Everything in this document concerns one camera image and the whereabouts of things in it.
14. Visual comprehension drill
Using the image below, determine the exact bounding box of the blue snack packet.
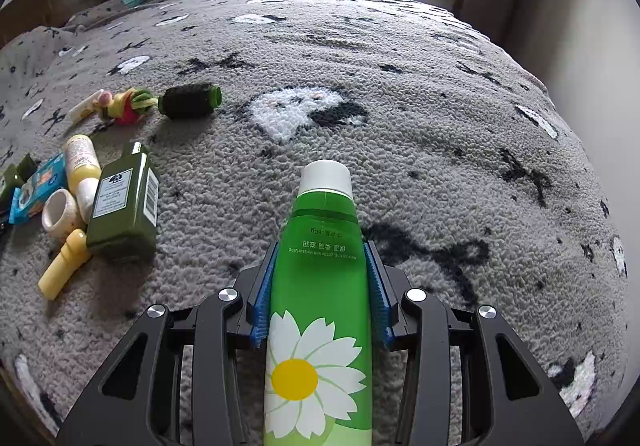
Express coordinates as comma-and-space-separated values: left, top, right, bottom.
9, 152, 68, 226

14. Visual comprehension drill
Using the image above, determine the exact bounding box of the green daisy print tube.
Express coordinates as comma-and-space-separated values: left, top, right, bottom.
262, 160, 375, 446

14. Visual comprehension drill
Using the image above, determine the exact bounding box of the colourful braided rope toy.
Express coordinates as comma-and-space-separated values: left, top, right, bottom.
96, 87, 161, 126

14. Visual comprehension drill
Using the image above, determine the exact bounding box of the cream yellow tube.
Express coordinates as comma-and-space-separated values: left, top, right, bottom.
64, 134, 102, 222

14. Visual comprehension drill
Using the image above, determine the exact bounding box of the small yellow bottle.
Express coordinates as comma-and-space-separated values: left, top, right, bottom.
37, 229, 93, 302

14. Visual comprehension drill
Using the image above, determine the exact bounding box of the grey printed blanket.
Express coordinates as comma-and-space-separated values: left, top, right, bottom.
0, 0, 631, 437

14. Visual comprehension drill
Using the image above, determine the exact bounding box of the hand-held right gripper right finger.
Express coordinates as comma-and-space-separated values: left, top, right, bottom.
362, 240, 586, 446

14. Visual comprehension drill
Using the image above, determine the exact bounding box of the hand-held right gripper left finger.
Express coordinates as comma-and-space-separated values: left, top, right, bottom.
56, 241, 281, 446

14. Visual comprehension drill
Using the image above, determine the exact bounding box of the small white tube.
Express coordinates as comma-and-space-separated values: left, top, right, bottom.
67, 90, 108, 122

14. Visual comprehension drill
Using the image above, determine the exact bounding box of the olive green rectangular bottle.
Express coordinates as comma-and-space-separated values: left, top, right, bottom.
86, 141, 161, 263

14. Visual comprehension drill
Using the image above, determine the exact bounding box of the white round jar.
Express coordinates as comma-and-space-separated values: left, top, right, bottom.
41, 189, 83, 239

